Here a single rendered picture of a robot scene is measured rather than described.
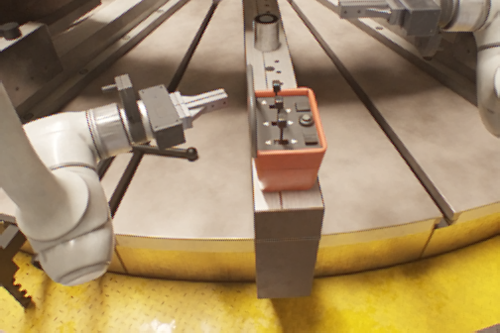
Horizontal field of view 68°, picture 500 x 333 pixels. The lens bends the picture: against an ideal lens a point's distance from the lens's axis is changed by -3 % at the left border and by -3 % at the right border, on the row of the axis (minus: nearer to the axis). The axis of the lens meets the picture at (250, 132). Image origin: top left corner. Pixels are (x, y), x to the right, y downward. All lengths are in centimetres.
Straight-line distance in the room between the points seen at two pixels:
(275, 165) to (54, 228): 37
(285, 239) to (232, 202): 44
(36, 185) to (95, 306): 104
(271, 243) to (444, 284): 86
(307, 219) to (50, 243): 46
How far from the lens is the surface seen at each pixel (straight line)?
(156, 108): 70
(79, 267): 57
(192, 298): 144
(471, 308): 156
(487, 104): 77
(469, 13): 76
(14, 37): 162
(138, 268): 147
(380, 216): 126
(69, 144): 66
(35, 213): 55
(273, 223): 78
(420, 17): 69
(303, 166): 72
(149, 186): 134
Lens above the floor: 129
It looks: 41 degrees down
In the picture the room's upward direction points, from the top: 2 degrees counter-clockwise
